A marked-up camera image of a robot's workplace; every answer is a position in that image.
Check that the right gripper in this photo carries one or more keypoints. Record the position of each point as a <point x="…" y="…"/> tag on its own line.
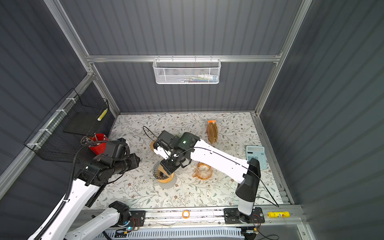
<point x="166" y="167"/>

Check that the clear grey glass dripper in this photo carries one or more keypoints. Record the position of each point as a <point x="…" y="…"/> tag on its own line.
<point x="161" y="176"/>

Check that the brown paper coffee filters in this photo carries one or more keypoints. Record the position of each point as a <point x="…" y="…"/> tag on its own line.
<point x="212" y="132"/>

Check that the red ribbed utensil cup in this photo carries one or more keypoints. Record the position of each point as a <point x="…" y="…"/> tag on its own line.
<point x="100" y="145"/>

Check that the black wire wall basket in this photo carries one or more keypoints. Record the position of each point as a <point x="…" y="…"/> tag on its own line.
<point x="58" y="137"/>

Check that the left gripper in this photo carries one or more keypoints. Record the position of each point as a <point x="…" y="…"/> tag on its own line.
<point x="135" y="162"/>

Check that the yellow highlighter in basket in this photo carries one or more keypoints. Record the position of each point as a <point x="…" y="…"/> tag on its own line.
<point x="102" y="115"/>

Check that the orange coffee filter box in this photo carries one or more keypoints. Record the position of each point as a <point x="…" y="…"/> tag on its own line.
<point x="212" y="123"/>

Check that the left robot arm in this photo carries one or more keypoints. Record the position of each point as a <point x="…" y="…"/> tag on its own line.
<point x="83" y="189"/>

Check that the light blue calculator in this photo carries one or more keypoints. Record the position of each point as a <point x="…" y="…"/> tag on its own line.
<point x="258" y="153"/>

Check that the white frosted mug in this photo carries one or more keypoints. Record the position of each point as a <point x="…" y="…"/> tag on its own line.
<point x="168" y="185"/>

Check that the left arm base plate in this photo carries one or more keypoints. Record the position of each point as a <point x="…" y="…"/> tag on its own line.
<point x="136" y="218"/>

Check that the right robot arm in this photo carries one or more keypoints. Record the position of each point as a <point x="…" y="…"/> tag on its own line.
<point x="246" y="173"/>

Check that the white wire mesh basket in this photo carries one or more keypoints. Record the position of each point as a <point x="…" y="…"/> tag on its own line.
<point x="187" y="71"/>

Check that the orange glass pitcher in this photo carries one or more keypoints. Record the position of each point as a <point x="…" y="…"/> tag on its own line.
<point x="202" y="171"/>

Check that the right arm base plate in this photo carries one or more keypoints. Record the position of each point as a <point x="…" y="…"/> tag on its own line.
<point x="234" y="216"/>

